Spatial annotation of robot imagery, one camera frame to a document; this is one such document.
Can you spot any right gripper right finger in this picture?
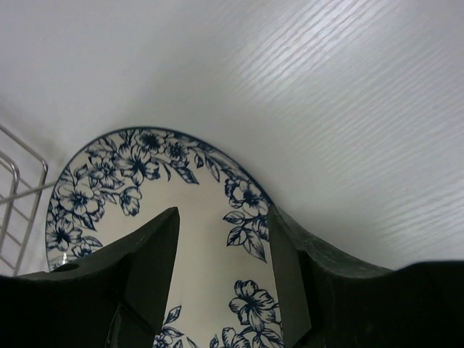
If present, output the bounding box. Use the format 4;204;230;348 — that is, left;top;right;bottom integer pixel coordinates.
267;206;463;347

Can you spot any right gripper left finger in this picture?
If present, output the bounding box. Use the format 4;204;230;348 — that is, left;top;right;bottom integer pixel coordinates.
1;207;180;347

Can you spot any blue floral white plate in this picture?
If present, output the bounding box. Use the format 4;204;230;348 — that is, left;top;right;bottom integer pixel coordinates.
45;127;283;347

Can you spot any wire dish rack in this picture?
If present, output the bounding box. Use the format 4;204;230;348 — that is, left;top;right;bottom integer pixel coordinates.
1;126;49;276

